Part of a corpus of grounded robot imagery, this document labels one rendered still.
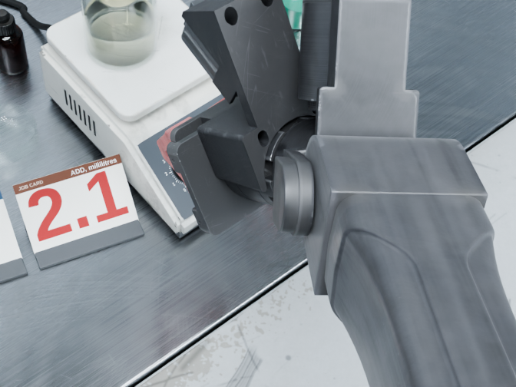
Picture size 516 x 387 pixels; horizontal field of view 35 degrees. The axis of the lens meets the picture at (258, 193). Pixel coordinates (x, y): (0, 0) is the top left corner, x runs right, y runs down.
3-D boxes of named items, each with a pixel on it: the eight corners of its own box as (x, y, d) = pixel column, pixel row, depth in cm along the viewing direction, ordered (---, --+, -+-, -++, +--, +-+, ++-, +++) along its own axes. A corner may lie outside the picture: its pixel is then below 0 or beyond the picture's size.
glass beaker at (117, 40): (84, 20, 71) (77, -58, 64) (159, 21, 72) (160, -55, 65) (81, 82, 67) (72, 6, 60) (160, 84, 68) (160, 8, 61)
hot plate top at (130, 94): (239, 61, 71) (239, 54, 70) (125, 127, 66) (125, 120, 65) (153, -19, 75) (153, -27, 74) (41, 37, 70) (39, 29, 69)
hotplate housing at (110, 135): (291, 167, 75) (304, 114, 68) (178, 245, 70) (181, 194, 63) (143, 23, 83) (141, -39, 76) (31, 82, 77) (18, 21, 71)
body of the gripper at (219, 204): (159, 143, 50) (223, 160, 44) (283, 71, 54) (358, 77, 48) (197, 233, 53) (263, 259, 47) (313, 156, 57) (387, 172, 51)
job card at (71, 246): (144, 235, 70) (143, 210, 66) (40, 270, 67) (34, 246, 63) (120, 179, 72) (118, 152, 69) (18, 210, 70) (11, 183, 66)
